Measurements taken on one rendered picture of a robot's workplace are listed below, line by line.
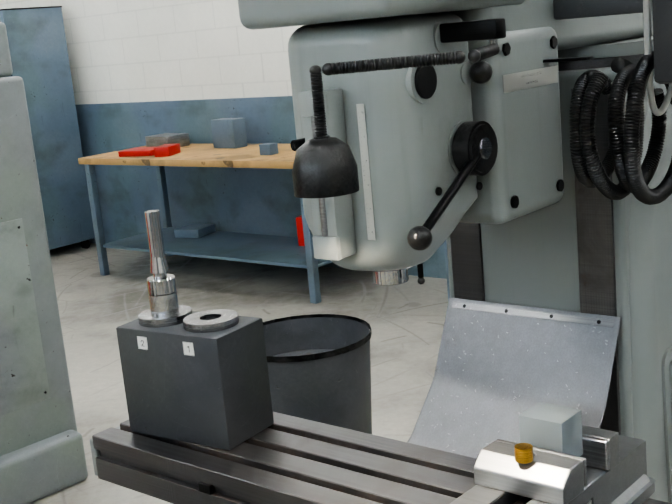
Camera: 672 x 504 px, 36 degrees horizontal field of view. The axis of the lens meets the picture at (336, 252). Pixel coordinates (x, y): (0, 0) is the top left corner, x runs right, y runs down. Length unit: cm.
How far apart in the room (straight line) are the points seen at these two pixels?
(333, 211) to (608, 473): 47
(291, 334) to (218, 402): 208
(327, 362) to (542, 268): 166
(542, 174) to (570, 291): 27
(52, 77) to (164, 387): 708
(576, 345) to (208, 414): 60
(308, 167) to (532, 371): 73
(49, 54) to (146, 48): 89
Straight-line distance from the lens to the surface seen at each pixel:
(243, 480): 156
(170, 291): 172
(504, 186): 140
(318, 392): 331
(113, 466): 180
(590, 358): 167
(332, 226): 127
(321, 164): 109
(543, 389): 169
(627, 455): 140
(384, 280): 138
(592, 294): 167
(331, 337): 369
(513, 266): 173
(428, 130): 128
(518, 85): 142
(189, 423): 170
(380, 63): 111
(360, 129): 126
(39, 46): 864
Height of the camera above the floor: 162
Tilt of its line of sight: 12 degrees down
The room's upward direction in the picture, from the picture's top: 5 degrees counter-clockwise
